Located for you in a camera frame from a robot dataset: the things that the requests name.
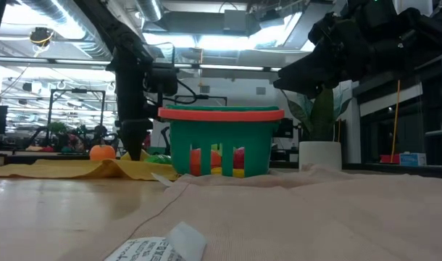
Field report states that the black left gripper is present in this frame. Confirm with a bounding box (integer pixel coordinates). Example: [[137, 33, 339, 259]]
[[114, 68, 151, 162]]

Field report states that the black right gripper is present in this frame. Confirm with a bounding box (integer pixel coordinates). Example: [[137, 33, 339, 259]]
[[273, 14, 374, 99]]

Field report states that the green toy cucumber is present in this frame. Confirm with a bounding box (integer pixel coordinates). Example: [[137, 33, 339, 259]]
[[144, 154, 173, 166]]

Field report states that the small orange toy tangerine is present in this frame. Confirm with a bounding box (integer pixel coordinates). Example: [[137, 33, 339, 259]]
[[89, 144, 117, 162]]

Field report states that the red toy fruit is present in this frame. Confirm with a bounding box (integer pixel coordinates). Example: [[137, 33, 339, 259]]
[[233, 146, 246, 170]]

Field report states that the green leafy plant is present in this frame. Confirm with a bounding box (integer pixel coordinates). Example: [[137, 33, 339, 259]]
[[280, 86, 352, 142]]

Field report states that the small white cloth label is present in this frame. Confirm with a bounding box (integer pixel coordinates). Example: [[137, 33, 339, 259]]
[[151, 172, 175, 188]]

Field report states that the green background plant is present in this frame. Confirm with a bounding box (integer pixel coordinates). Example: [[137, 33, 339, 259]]
[[48, 122, 68, 136]]

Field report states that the white plant pot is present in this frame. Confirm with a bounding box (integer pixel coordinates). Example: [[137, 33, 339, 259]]
[[299, 141, 343, 171]]

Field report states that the yellow cloth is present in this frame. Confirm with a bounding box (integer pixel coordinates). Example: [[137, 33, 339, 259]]
[[0, 158, 180, 181]]

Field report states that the thin orange rod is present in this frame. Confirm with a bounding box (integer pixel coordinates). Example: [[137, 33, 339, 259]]
[[390, 79, 401, 164]]

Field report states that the white paper label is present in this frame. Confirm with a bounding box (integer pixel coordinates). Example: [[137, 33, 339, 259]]
[[104, 221, 207, 261]]

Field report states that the red box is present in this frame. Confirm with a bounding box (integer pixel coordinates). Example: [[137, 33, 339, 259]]
[[379, 154, 401, 165]]

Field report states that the blue cardboard box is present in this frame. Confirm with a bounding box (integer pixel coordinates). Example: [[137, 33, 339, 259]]
[[399, 152, 428, 167]]

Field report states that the black metal background frame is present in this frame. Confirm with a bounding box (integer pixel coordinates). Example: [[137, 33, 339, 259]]
[[46, 88, 107, 141]]

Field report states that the teal basket with orange handles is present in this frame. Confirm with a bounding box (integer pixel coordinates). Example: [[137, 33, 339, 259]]
[[157, 105, 285, 178]]

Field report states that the black overhead camera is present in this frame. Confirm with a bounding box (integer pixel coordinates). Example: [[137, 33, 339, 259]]
[[29, 27, 55, 46]]

